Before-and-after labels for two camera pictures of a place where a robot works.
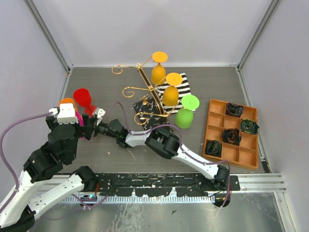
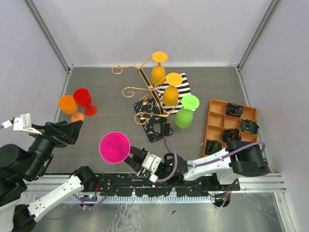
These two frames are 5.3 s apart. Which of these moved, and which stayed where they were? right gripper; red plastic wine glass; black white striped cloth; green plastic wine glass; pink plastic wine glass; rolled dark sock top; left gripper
Moved: pink plastic wine glass; right gripper; left gripper
Stayed: black white striped cloth; green plastic wine glass; rolled dark sock top; red plastic wine glass
